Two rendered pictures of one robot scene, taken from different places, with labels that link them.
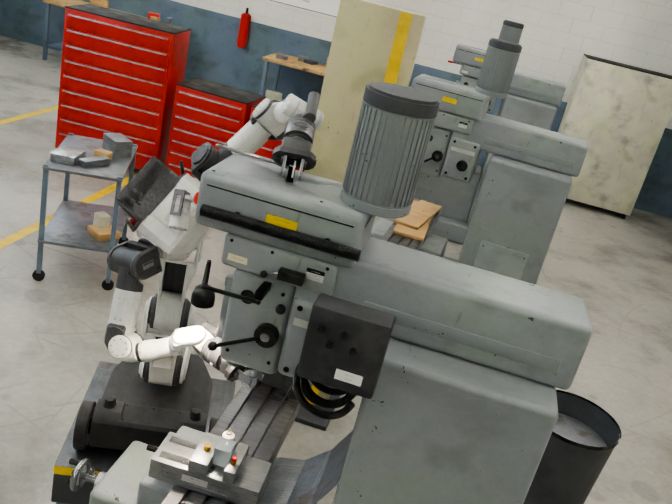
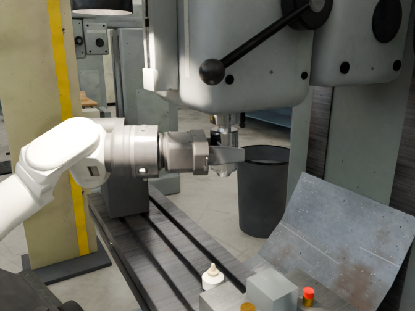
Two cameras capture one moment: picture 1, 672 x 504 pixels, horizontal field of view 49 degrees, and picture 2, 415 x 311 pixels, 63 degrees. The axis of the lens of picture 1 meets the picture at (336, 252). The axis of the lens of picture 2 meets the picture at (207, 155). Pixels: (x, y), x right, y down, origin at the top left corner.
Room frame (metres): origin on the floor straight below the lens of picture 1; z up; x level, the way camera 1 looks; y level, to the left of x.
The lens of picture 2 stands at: (1.57, 0.54, 1.40)
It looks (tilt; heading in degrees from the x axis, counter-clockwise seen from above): 18 degrees down; 321
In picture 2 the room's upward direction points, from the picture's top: straight up
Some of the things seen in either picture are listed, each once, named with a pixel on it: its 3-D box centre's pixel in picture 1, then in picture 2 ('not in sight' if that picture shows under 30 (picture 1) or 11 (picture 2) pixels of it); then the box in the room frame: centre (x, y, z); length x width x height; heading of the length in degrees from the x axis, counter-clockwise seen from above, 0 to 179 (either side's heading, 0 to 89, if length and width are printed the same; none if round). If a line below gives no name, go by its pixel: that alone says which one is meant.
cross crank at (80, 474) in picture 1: (89, 478); not in sight; (2.05, 0.67, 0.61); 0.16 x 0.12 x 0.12; 82
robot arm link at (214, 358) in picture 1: (229, 362); (170, 152); (2.04, 0.25, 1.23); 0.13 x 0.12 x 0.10; 147
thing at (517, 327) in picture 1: (439, 302); not in sight; (1.92, -0.32, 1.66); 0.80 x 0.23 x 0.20; 82
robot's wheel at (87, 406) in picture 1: (84, 424); not in sight; (2.47, 0.85, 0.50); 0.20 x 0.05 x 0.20; 9
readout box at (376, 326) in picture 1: (345, 346); not in sight; (1.61, -0.08, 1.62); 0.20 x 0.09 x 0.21; 82
